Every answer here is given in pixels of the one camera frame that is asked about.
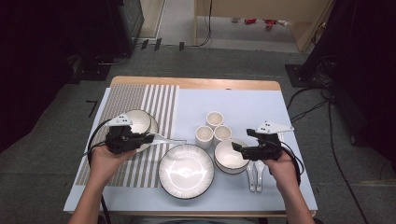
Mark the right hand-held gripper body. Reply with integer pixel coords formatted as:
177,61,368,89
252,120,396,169
248,120,295,162

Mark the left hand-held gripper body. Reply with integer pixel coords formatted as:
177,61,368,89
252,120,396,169
105,113,140,155

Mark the white plate with dark rim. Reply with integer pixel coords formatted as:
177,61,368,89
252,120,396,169
158,143,216,201
132,112,160,154

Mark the white bowl with dark rim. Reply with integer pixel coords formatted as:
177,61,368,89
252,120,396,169
213,137,252,175
215,161,252,175
123,108,153,135

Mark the person's left hand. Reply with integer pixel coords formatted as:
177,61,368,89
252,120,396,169
89,145,138,189

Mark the cream ceramic cup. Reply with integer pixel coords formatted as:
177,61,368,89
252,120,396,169
205,110,225,129
194,124,215,150
213,124,233,145

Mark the pale blue table sheet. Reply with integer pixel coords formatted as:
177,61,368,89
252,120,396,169
64,87,318,213

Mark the striped woven placemat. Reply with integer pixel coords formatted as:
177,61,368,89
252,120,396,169
74,83,181,189

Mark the black stand foot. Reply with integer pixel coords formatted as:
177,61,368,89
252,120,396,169
73,54,132,82

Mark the dark equipment box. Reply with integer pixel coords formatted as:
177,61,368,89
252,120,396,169
106,0,146,57

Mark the black curtain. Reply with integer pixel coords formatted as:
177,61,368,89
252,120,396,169
306,0,396,175
0,0,120,153

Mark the beige wooden cabinet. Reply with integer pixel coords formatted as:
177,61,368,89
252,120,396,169
193,0,339,53

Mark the left hand-held gripper black cable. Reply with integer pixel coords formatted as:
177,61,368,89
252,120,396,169
83,118,113,224

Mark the long black floor cable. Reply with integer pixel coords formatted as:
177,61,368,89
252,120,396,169
326,90,372,224

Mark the black metal stand base plate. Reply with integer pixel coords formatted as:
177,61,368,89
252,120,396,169
284,63,332,89

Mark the hanging black cable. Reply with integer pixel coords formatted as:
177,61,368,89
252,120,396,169
202,0,216,49

